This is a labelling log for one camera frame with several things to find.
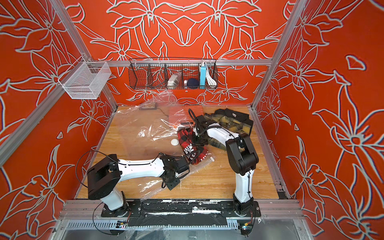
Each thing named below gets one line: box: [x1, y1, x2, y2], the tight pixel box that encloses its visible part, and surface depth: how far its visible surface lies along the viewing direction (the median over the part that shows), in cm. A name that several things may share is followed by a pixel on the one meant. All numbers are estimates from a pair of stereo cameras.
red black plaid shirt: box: [177, 127, 209, 165], surface depth 92 cm
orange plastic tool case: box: [168, 105, 204, 125], surface depth 106 cm
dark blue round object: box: [187, 78, 200, 86], surface depth 97 cm
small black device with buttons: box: [139, 103, 158, 110], surface depth 120 cm
